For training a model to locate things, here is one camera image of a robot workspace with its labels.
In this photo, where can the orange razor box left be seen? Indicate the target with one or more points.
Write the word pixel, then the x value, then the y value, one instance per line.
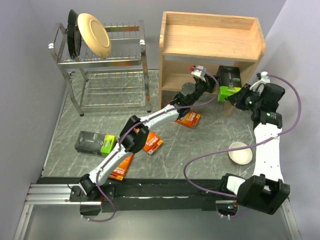
pixel 120 172

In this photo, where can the white small bowl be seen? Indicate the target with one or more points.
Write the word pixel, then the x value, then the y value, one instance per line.
pixel 240 157

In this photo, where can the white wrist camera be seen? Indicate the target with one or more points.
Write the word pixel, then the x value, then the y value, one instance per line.
pixel 262 79
pixel 198 72

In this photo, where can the black plate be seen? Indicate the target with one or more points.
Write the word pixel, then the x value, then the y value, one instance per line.
pixel 74 38

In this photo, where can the wooden two-tier shelf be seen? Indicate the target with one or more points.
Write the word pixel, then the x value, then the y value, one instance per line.
pixel 188 38

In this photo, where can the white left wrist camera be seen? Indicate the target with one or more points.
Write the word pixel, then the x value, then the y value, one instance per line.
pixel 198 72

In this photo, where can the chrome dish rack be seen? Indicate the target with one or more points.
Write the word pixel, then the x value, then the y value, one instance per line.
pixel 119 82

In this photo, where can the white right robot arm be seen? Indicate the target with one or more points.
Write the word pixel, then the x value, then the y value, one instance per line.
pixel 265 160

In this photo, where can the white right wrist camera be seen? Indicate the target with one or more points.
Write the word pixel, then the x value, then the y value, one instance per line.
pixel 262 79

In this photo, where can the orange razor box middle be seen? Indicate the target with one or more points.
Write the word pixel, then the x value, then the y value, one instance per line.
pixel 153 142

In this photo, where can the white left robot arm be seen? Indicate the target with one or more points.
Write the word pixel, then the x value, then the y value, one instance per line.
pixel 134 134

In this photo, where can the orange razor box right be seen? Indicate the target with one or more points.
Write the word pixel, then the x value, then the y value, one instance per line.
pixel 190 120

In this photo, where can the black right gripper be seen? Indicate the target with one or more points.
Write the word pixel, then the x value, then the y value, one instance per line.
pixel 236 99

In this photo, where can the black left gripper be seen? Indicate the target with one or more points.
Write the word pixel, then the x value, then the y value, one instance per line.
pixel 210 83

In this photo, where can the black green razor box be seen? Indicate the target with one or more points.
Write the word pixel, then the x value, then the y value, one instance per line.
pixel 229 79
pixel 95 143

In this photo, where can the beige wooden plate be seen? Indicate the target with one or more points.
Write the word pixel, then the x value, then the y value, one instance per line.
pixel 94 35

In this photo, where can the orange razor box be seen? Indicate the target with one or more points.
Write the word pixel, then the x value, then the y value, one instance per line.
pixel 153 142
pixel 120 172
pixel 190 120

